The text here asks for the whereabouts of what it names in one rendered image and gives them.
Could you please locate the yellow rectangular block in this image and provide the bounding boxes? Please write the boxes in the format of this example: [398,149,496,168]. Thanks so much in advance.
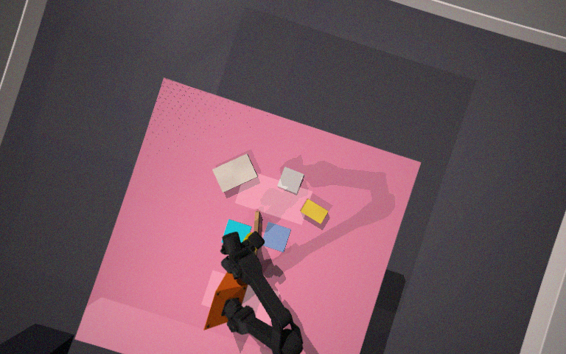
[301,199,328,223]

